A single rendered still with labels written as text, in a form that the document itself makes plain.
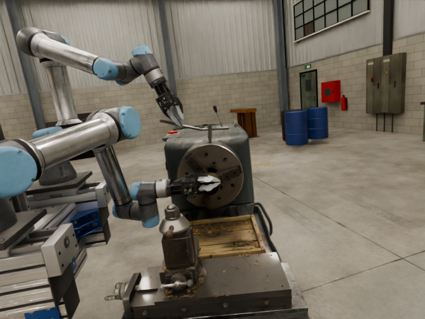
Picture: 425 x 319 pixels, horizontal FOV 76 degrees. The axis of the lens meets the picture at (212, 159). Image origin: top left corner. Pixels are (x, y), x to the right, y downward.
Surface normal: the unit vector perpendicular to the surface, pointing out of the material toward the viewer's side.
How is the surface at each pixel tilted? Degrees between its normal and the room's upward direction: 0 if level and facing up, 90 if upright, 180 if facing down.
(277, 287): 0
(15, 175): 91
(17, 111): 90
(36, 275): 90
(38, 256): 90
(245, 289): 0
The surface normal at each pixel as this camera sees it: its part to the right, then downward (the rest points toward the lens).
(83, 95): 0.28, 0.18
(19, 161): 0.84, 0.04
